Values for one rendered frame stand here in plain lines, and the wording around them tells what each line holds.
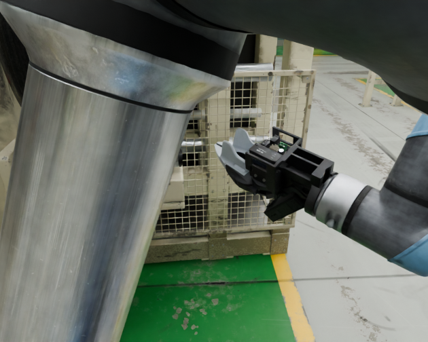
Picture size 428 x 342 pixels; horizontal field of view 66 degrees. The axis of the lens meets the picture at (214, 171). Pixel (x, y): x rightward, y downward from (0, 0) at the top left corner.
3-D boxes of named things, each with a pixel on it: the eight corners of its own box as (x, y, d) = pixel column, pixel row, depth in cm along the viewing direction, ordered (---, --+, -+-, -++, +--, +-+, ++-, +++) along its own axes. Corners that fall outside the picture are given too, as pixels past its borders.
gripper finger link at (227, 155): (212, 124, 56) (256, 145, 51) (217, 149, 60) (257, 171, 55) (200, 134, 55) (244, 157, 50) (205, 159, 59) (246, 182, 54)
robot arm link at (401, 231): (465, 217, 41) (429, 273, 43) (376, 178, 47) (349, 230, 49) (467, 226, 35) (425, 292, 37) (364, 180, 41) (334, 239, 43)
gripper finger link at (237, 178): (237, 153, 57) (280, 174, 52) (238, 159, 58) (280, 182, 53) (219, 169, 54) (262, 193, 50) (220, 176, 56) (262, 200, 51)
